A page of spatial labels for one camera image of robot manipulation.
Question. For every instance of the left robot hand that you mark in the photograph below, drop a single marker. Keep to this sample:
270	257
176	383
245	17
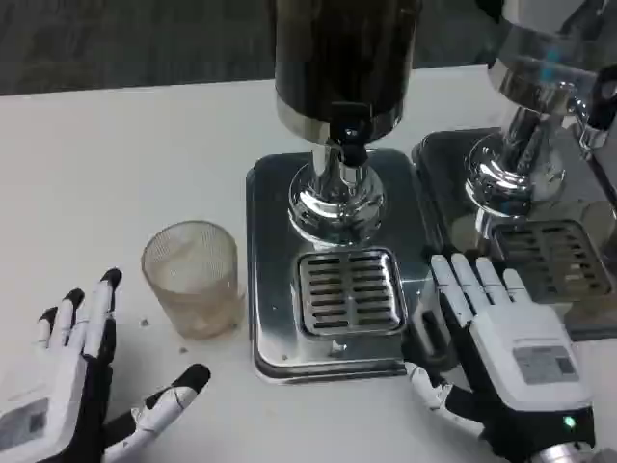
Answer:
72	376

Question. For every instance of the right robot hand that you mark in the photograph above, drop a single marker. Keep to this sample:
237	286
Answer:
520	347

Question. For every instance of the right robot arm silver forearm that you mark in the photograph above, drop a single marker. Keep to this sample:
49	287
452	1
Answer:
564	453

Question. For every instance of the steel drip grid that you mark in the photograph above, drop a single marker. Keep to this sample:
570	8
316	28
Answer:
349	291
549	260

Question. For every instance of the clear ribbed glass cup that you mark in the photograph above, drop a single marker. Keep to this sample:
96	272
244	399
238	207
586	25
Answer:
193	280

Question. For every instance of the steel drip tray base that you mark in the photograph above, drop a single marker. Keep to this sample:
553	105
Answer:
448	193
270	289

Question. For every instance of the clear tank drink dispenser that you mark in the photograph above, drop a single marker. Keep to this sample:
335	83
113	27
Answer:
525	120

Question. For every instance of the black dispenser tap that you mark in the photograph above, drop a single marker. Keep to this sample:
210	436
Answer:
349	130

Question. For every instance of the dark tank drink dispenser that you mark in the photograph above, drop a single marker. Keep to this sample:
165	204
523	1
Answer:
337	58

